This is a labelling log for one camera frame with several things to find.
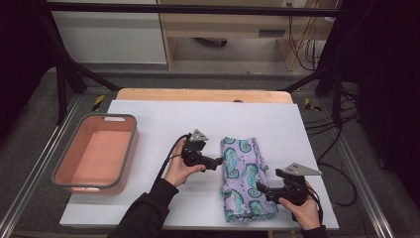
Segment white cabinet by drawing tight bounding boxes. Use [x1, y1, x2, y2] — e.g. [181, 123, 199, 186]
[49, 0, 167, 65]

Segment aluminium floor rail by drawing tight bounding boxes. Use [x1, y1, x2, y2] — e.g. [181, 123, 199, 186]
[0, 93, 82, 238]
[333, 132, 395, 238]

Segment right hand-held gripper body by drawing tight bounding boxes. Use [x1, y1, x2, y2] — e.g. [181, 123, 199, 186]
[270, 162, 323, 206]

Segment purple seahorse print swimsuit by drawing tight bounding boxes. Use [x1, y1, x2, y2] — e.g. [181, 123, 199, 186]
[220, 136, 279, 223]

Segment white power socket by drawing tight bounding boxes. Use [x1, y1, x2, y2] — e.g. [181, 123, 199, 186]
[280, 0, 308, 8]

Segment hanging desk cables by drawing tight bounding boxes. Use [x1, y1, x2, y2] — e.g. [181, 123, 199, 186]
[287, 0, 322, 72]

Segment yellow-handled tool left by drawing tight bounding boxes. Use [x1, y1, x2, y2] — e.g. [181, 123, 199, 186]
[92, 94, 106, 112]

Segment white foam board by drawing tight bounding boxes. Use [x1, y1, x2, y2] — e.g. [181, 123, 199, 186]
[59, 99, 340, 231]

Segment light wooden desk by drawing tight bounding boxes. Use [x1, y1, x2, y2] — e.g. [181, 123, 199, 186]
[157, 0, 341, 72]

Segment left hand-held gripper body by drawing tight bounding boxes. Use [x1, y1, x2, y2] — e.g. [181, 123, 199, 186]
[181, 129, 212, 168]

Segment left hand-held gripper black cable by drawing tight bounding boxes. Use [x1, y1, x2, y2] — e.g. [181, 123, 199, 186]
[150, 133, 192, 192]

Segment person's right hand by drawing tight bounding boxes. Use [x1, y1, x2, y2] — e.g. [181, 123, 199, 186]
[277, 184, 322, 231]

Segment black metal frame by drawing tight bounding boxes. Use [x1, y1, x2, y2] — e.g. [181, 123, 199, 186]
[36, 1, 345, 128]

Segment right hand-held gripper black cable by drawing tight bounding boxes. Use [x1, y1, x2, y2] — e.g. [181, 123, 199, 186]
[306, 184, 325, 226]

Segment pink basket with grey rim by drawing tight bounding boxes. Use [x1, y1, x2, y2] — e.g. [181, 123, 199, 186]
[52, 112, 140, 195]

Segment hand-held gripper black cable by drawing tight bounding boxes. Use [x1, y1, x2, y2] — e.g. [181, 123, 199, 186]
[150, 133, 192, 192]
[306, 184, 325, 226]

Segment yellow-handled tool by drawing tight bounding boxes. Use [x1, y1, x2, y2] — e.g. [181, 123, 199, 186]
[303, 97, 323, 112]
[92, 94, 106, 112]

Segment black curtain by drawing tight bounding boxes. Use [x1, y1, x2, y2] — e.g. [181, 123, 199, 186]
[0, 0, 57, 140]
[340, 0, 420, 199]

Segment yellow-handled tool right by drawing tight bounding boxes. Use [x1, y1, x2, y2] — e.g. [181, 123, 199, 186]
[303, 97, 323, 112]

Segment black floor cables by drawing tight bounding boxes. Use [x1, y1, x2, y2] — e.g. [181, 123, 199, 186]
[303, 83, 361, 207]

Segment person's left hand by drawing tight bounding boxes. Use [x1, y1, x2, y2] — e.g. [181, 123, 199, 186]
[163, 147, 207, 188]

